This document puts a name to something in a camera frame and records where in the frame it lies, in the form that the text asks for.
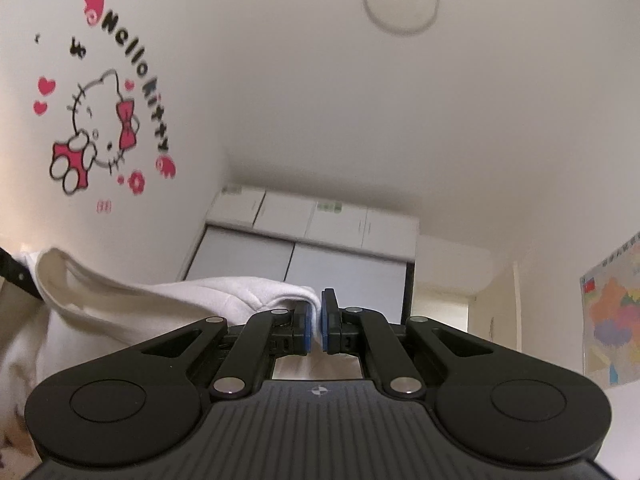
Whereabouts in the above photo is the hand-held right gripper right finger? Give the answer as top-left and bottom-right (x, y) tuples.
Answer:
(321, 288), (496, 401)

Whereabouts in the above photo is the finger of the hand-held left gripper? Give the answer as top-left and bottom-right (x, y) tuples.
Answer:
(0, 246), (42, 302)

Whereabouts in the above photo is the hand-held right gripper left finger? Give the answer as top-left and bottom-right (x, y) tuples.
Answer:
(135, 301), (317, 401)

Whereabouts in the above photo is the white long-sleeve shirt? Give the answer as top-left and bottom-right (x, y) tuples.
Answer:
(0, 247), (321, 411)

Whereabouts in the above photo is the sliding door wardrobe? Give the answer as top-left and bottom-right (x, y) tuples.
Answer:
(177, 185), (421, 326)

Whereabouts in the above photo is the round ceiling lamp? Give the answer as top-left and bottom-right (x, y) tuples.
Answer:
(362, 0), (441, 38)

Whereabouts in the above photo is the cartoon cat wall decal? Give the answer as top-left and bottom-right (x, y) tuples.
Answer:
(30, 0), (178, 213)

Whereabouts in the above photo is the wall map poster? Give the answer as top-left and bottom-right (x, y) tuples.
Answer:
(580, 232), (640, 388)

